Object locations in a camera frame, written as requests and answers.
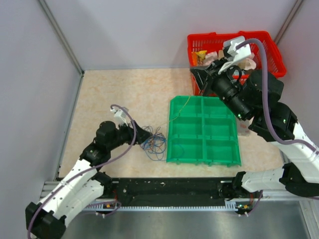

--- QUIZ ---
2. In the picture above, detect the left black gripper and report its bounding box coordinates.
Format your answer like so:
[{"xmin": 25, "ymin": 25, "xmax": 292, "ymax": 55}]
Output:
[{"xmin": 108, "ymin": 119, "xmax": 152, "ymax": 151}]

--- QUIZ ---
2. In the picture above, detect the cable bundle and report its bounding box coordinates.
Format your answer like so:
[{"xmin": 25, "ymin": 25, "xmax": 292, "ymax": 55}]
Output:
[{"xmin": 140, "ymin": 125, "xmax": 167, "ymax": 162}]

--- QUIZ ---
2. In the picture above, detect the yellow green wire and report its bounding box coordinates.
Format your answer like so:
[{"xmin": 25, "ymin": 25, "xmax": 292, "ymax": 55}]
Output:
[{"xmin": 159, "ymin": 94, "xmax": 193, "ymax": 126}]

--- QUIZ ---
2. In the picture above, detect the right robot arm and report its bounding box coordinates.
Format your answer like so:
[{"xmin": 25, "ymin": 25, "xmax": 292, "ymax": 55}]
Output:
[{"xmin": 190, "ymin": 36, "xmax": 319, "ymax": 199}]

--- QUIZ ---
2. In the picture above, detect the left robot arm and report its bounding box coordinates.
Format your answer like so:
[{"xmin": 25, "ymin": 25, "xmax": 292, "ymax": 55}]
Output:
[{"xmin": 25, "ymin": 104, "xmax": 152, "ymax": 239}]

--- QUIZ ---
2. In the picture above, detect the yellow snack packet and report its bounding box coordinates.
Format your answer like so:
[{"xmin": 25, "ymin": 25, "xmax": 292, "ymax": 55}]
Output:
[{"xmin": 195, "ymin": 50, "xmax": 207, "ymax": 61}]

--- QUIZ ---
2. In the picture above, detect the red plastic basket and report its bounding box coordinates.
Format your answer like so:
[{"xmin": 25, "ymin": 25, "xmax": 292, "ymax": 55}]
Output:
[{"xmin": 187, "ymin": 31, "xmax": 287, "ymax": 96}]

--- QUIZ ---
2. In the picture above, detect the green compartment tray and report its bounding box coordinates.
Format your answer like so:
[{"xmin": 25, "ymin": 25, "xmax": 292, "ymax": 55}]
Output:
[{"xmin": 166, "ymin": 96, "xmax": 242, "ymax": 167}]

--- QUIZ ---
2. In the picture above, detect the grey red packet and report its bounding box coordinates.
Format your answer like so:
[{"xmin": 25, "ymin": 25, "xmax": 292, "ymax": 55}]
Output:
[{"xmin": 236, "ymin": 119, "xmax": 250, "ymax": 136}]

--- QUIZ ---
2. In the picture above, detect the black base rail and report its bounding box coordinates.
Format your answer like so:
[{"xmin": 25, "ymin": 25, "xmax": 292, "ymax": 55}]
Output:
[{"xmin": 100, "ymin": 177, "xmax": 238, "ymax": 207}]

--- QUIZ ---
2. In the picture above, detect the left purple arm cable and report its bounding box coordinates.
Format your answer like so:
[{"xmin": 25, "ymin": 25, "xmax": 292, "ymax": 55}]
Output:
[{"xmin": 26, "ymin": 104, "xmax": 137, "ymax": 239}]

